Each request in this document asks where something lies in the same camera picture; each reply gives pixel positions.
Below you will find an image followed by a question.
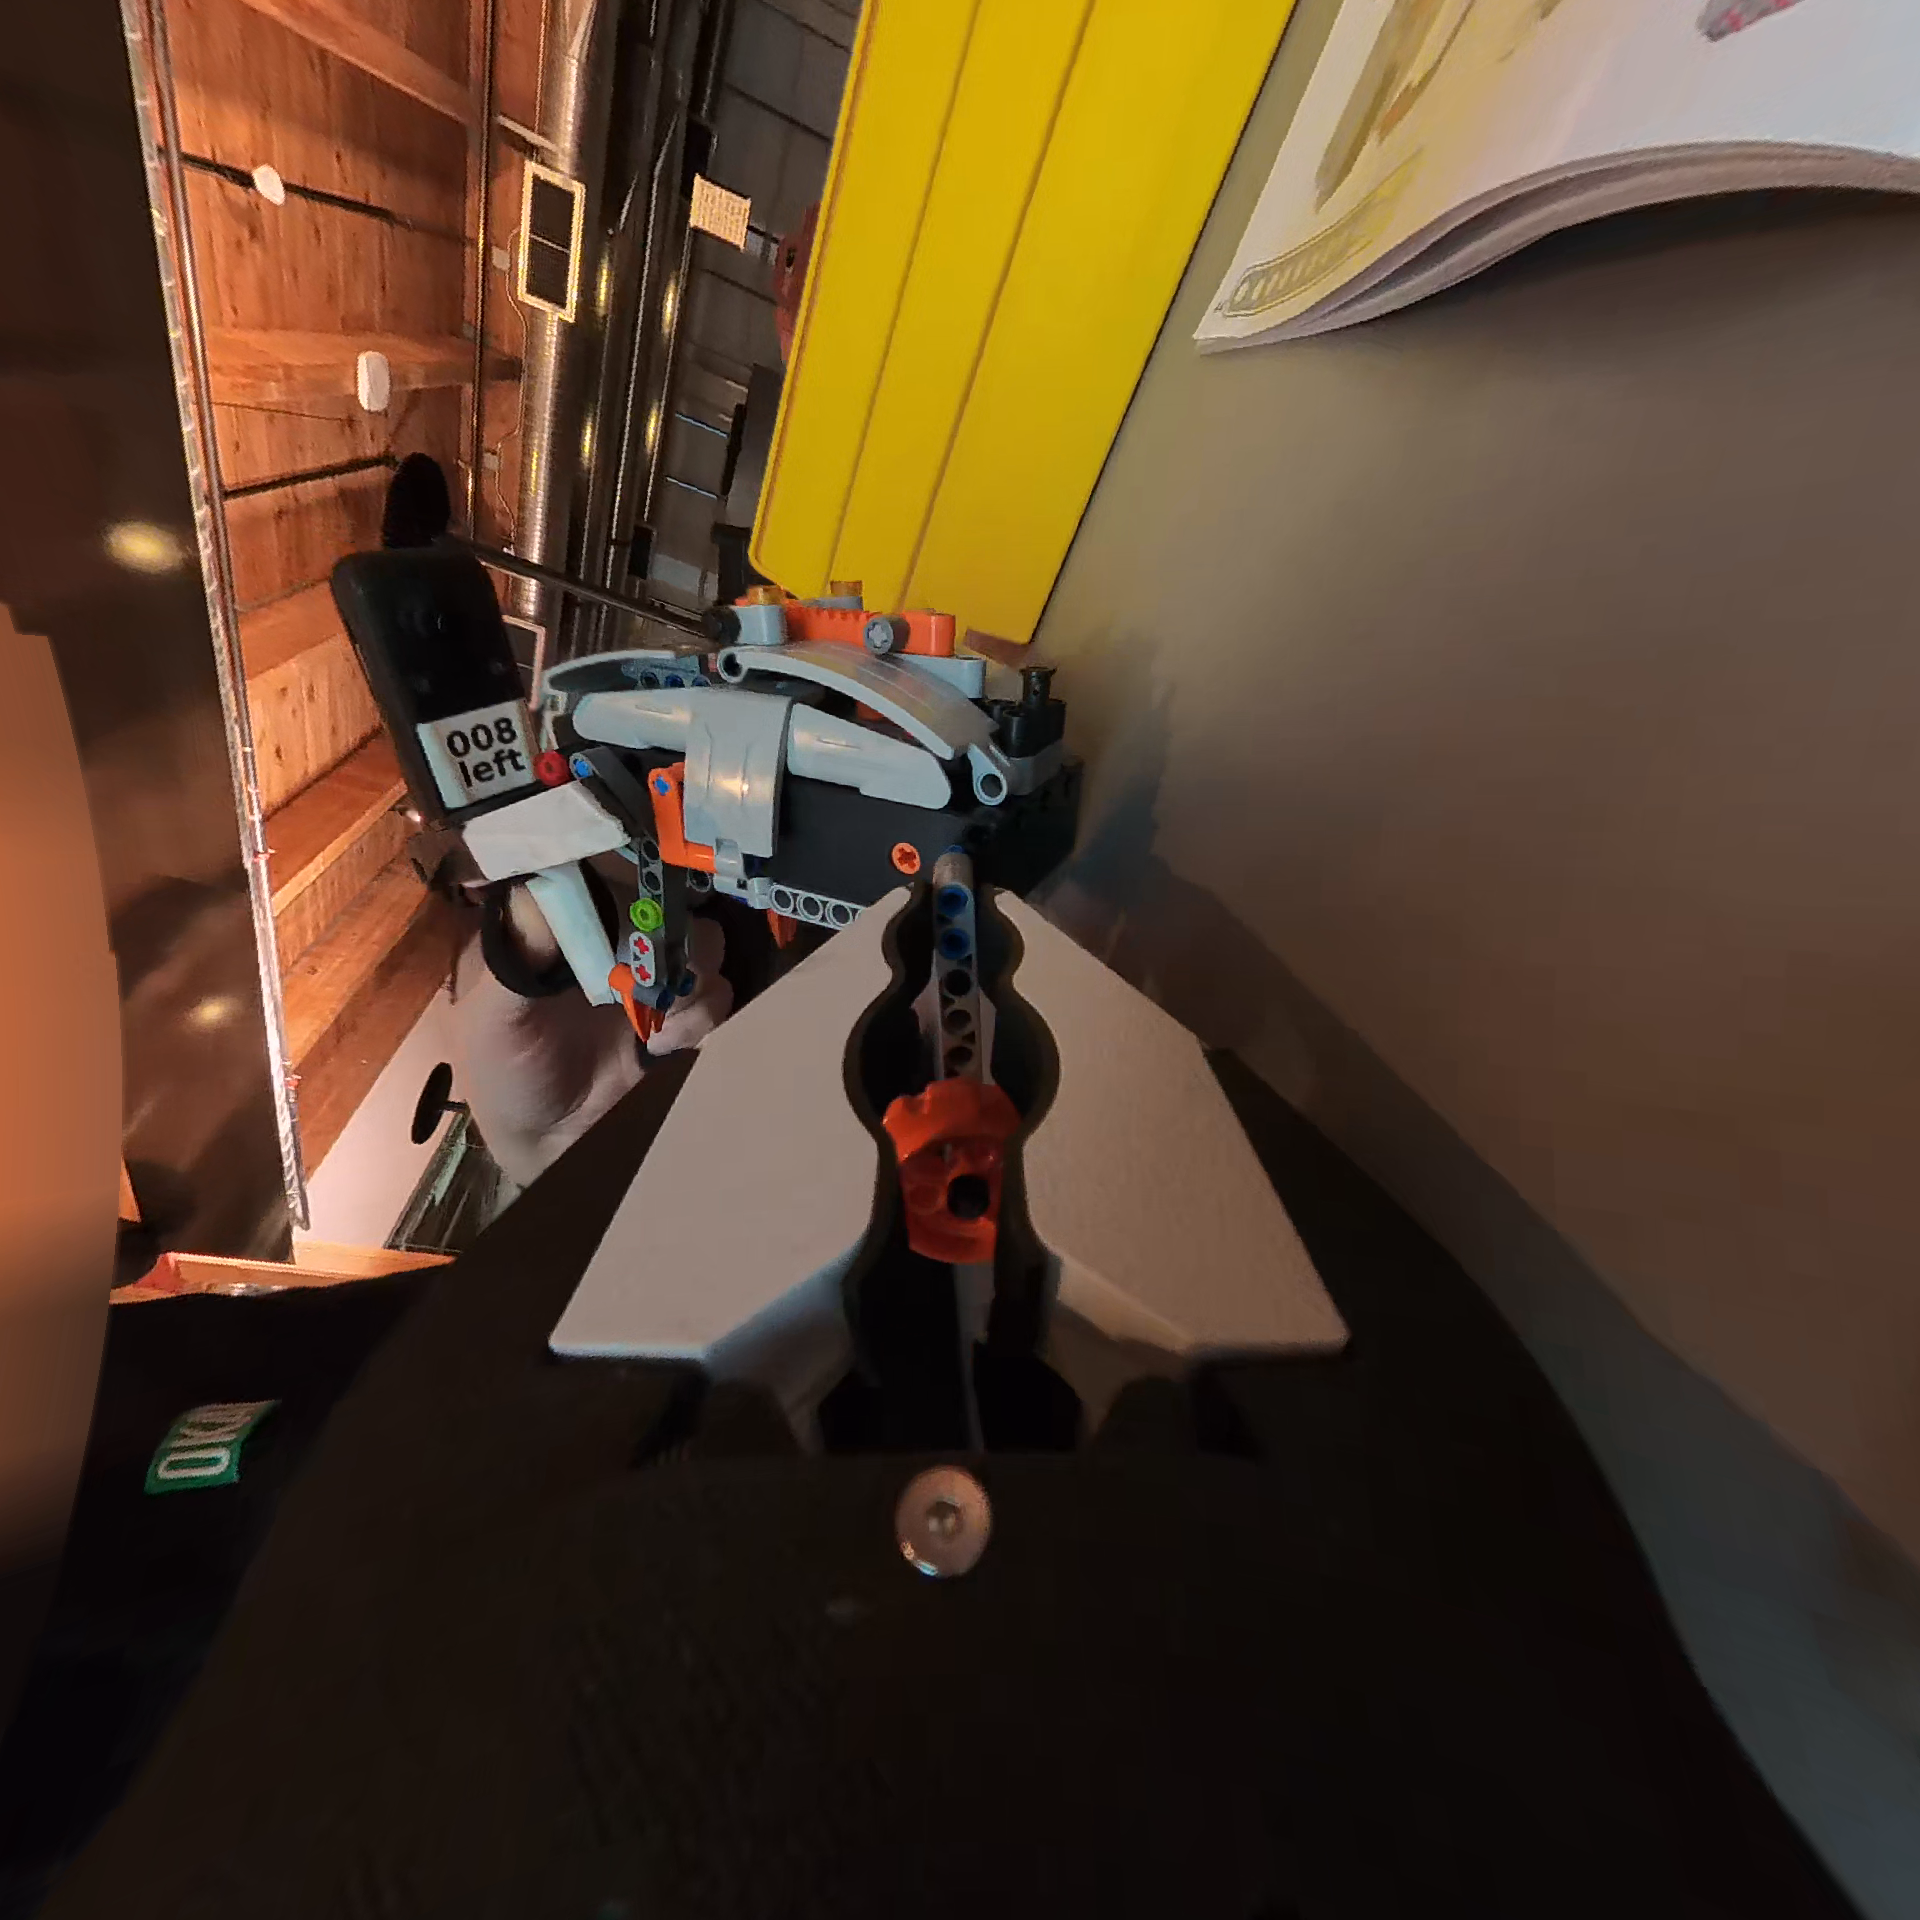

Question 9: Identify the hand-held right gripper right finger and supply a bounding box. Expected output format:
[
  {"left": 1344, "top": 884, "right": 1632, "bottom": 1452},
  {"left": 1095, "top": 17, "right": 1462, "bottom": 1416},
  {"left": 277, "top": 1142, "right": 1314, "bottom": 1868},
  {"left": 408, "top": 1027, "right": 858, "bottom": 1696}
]
[{"left": 989, "top": 886, "right": 1351, "bottom": 1433}]

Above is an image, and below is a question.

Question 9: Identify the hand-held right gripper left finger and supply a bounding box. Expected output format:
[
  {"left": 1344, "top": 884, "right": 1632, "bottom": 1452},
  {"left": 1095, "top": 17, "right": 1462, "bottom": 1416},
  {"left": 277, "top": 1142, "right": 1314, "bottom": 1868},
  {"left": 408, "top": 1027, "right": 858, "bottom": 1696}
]
[{"left": 546, "top": 884, "right": 924, "bottom": 1457}]

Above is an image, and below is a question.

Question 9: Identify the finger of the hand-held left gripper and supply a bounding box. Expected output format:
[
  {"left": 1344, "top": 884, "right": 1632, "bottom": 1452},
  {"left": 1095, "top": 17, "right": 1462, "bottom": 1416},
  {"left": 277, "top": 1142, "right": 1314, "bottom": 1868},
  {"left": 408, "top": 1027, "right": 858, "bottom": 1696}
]
[{"left": 459, "top": 790, "right": 637, "bottom": 1011}]

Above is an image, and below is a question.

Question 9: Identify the grey beam with orange gear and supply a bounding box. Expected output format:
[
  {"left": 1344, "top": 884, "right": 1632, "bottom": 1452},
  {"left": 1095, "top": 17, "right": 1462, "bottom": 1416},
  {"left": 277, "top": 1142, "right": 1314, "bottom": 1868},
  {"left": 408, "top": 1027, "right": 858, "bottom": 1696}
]
[{"left": 882, "top": 844, "right": 1026, "bottom": 1265}]

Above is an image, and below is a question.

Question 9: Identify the grey toy robot model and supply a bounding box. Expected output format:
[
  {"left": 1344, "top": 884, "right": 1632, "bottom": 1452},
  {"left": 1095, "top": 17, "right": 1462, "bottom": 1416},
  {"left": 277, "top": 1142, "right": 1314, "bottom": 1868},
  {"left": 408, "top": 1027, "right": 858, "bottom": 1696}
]
[{"left": 538, "top": 585, "right": 1085, "bottom": 1051}]

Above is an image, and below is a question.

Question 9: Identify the person's left hand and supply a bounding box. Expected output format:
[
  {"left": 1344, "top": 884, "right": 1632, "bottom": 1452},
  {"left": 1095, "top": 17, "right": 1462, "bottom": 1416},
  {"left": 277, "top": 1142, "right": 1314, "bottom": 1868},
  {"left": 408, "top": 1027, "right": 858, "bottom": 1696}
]
[{"left": 447, "top": 968, "right": 741, "bottom": 1198}]

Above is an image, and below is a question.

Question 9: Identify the yellow plastic bin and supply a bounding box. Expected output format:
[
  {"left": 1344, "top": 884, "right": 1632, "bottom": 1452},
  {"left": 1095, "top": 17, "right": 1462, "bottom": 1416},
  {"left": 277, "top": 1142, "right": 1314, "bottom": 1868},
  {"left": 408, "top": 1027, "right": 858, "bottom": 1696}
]
[{"left": 747, "top": 0, "right": 1298, "bottom": 646}]

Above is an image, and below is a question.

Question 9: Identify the person's black shirt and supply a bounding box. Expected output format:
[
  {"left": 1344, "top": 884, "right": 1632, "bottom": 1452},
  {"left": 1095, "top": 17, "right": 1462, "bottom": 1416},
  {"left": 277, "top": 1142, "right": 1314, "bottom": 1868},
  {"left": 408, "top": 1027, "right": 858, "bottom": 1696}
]
[{"left": 0, "top": 1260, "right": 496, "bottom": 1920}]

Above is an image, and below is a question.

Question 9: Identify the open instruction booklet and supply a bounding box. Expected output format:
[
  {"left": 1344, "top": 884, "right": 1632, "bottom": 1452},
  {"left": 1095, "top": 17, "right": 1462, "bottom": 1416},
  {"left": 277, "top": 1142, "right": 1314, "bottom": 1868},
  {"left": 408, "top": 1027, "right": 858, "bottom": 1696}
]
[{"left": 1190, "top": 0, "right": 1920, "bottom": 358}]

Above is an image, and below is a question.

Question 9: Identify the silver ventilation duct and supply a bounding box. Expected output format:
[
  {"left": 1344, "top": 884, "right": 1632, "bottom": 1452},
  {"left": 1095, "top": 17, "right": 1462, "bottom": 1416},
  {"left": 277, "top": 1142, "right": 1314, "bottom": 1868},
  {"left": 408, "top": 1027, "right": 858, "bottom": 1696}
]
[{"left": 503, "top": 0, "right": 639, "bottom": 624}]

